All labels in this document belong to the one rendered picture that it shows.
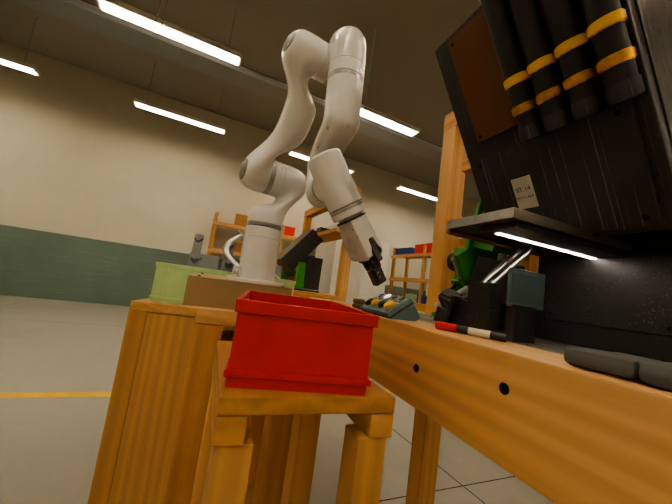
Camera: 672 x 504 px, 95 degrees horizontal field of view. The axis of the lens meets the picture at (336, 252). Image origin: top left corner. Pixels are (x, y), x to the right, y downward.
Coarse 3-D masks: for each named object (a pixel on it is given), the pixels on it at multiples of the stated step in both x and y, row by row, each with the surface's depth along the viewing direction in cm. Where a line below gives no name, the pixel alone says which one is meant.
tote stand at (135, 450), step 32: (128, 320) 123; (160, 320) 126; (192, 320) 128; (128, 352) 123; (160, 352) 125; (128, 384) 122; (160, 384) 124; (128, 416) 121; (160, 416) 123; (128, 448) 120; (160, 448) 122; (96, 480) 117; (128, 480) 119; (160, 480) 121
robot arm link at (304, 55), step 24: (288, 48) 84; (312, 48) 85; (288, 72) 88; (312, 72) 89; (288, 96) 94; (288, 120) 95; (312, 120) 98; (264, 144) 99; (288, 144) 97; (240, 168) 102; (264, 168) 98; (264, 192) 105
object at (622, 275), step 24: (624, 240) 65; (648, 240) 62; (552, 264) 78; (576, 264) 73; (600, 264) 69; (624, 264) 64; (648, 264) 61; (552, 288) 77; (576, 288) 72; (600, 288) 68; (624, 288) 64; (648, 288) 60; (552, 312) 76; (576, 312) 71; (600, 312) 67; (624, 312) 63; (648, 312) 60; (552, 336) 76; (576, 336) 71; (600, 336) 66; (624, 336) 63; (648, 336) 59
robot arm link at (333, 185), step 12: (324, 156) 68; (336, 156) 68; (312, 168) 70; (324, 168) 68; (336, 168) 68; (324, 180) 69; (336, 180) 68; (348, 180) 69; (324, 192) 70; (336, 192) 69; (348, 192) 69; (336, 204) 69; (348, 204) 69
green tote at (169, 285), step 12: (156, 264) 132; (168, 264) 134; (156, 276) 132; (168, 276) 134; (180, 276) 135; (156, 288) 132; (168, 288) 133; (180, 288) 135; (156, 300) 131; (168, 300) 133; (180, 300) 134
